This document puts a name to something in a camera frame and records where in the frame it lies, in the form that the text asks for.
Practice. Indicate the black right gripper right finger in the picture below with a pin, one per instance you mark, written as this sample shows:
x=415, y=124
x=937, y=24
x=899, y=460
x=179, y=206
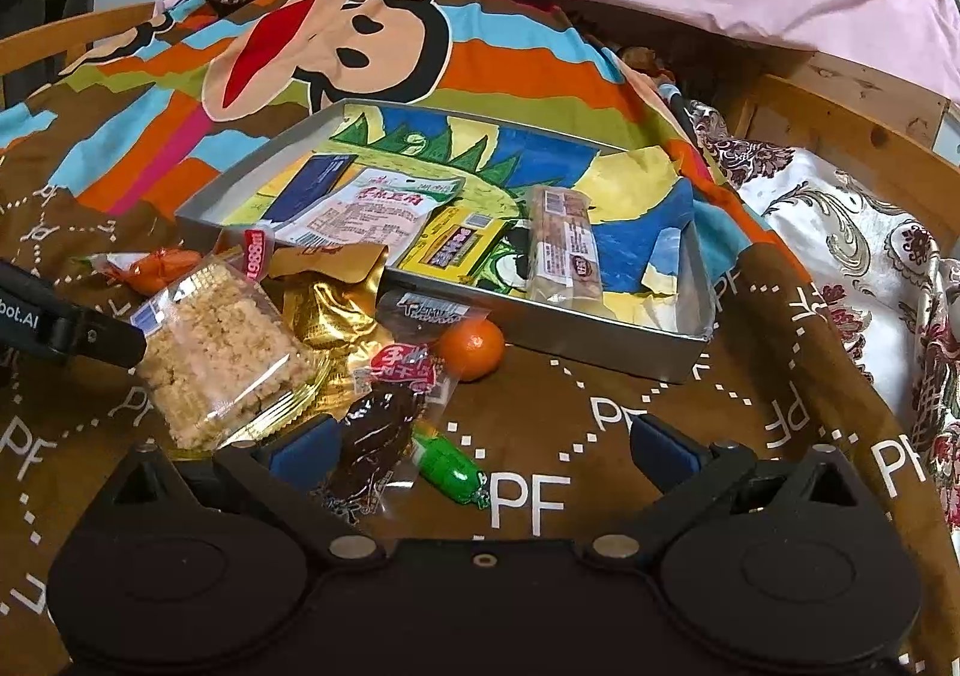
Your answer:
x=773, y=564

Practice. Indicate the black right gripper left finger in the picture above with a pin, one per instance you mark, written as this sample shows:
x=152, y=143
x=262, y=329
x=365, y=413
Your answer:
x=192, y=563

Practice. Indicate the orange sausage snack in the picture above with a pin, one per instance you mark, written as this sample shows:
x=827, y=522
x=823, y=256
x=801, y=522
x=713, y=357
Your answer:
x=146, y=273

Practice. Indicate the clear rice crisp packet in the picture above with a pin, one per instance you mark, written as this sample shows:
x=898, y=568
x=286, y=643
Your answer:
x=219, y=358

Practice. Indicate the green candy stick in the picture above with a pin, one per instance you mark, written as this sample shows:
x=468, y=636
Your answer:
x=449, y=469

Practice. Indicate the gold foil snack packet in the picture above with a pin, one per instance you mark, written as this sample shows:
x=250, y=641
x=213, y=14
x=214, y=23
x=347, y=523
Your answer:
x=328, y=298

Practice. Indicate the small clear dark snack packet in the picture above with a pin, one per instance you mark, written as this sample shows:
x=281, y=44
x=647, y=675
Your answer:
x=416, y=318

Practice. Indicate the white spicy bean snack pouch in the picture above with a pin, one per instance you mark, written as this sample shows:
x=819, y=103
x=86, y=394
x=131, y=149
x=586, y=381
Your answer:
x=382, y=207

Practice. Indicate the small orange tangerine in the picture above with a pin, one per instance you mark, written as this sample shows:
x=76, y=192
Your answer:
x=471, y=349

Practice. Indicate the brown bread bar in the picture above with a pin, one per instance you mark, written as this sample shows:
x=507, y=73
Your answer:
x=564, y=265

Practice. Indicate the metal tray with dinosaur lining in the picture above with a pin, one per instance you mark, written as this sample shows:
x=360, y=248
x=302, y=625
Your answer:
x=660, y=309

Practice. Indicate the white floral satin quilt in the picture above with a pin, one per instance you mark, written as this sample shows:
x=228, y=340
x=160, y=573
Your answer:
x=890, y=291

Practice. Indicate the dark window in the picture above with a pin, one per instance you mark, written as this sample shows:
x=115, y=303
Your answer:
x=23, y=15

